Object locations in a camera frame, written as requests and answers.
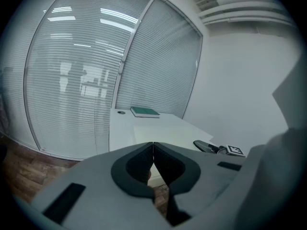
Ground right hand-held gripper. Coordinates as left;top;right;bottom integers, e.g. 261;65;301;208
193;139;247;158

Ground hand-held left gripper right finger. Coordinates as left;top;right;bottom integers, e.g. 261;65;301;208
153;141;247;227

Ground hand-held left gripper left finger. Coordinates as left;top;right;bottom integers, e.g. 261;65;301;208
31;141;175;230

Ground green book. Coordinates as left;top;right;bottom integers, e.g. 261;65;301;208
130;106;161;119

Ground person's white shirt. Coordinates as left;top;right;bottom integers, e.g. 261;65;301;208
272;54;307;138

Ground glass partition with blinds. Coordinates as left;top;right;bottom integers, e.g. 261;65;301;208
0;0;204;161

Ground white ceiling pipes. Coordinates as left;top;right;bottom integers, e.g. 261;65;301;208
196;0;295;26

